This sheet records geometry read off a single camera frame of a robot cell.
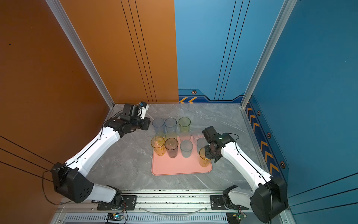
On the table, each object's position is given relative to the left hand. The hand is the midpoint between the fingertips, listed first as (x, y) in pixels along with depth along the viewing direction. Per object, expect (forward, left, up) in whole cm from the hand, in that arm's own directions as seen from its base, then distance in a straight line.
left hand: (150, 119), depth 82 cm
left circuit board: (-46, +15, -24) cm, 54 cm away
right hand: (-16, -36, -12) cm, 41 cm away
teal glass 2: (-8, -31, -13) cm, 35 cm away
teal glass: (-10, -21, -14) cm, 28 cm away
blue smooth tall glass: (+4, -11, -10) cm, 15 cm away
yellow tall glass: (-9, -4, -12) cm, 16 cm away
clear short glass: (-3, -21, -14) cm, 25 cm away
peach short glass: (-3, -12, -15) cm, 19 cm away
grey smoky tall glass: (-10, -12, -12) cm, 20 cm away
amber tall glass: (-20, -32, -14) cm, 40 cm away
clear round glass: (+2, -30, -20) cm, 36 cm away
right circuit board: (-45, -46, -23) cm, 69 cm away
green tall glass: (+9, -20, -15) cm, 27 cm away
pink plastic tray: (-19, -7, -22) cm, 31 cm away
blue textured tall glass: (+6, -2, -14) cm, 15 cm away
